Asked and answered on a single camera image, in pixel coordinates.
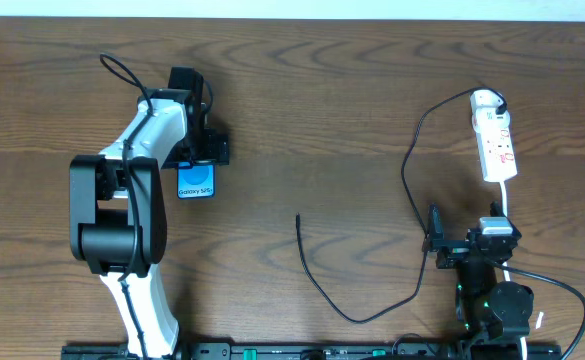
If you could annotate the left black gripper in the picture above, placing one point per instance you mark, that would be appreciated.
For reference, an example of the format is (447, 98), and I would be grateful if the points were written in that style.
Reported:
(217, 150)

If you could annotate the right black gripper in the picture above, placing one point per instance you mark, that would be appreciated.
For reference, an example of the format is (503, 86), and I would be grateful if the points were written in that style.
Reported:
(458, 249)

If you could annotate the blue screen Samsung smartphone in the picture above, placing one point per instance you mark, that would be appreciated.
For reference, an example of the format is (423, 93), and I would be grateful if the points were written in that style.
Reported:
(195, 181)

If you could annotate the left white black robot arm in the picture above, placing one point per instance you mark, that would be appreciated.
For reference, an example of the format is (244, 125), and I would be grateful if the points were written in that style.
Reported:
(117, 214)

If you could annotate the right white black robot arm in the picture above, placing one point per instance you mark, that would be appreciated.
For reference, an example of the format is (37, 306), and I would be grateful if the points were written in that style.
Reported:
(496, 313)

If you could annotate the white power strip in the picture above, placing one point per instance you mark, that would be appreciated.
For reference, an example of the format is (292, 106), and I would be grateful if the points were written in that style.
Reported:
(496, 152)

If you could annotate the white USB wall charger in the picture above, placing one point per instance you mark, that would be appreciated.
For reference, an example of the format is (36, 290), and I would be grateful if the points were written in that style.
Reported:
(488, 98)

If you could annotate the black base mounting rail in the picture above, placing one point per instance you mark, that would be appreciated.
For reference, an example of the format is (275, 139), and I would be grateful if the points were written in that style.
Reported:
(403, 350)

